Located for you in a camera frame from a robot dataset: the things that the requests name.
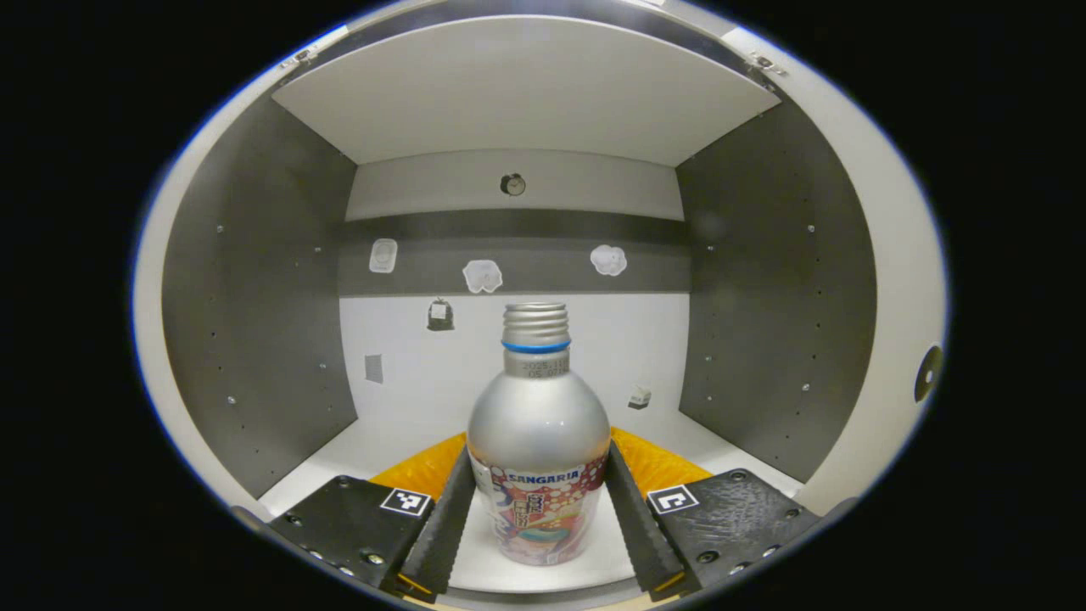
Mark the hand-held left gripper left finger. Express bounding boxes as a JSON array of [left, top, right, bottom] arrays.
[[267, 431, 478, 605]]

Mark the silver bottle with printed label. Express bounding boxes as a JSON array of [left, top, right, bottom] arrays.
[[466, 302, 612, 567]]

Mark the white cabinet door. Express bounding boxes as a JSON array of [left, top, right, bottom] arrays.
[[132, 51, 289, 519], [738, 25, 949, 514]]

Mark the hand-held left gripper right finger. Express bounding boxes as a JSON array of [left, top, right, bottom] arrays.
[[604, 426, 822, 602]]

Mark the grey white cabinet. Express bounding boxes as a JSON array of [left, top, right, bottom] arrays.
[[160, 0, 880, 608]]

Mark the white cabinet shelf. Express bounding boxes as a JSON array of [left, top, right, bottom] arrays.
[[257, 406, 805, 595], [271, 15, 781, 167]]

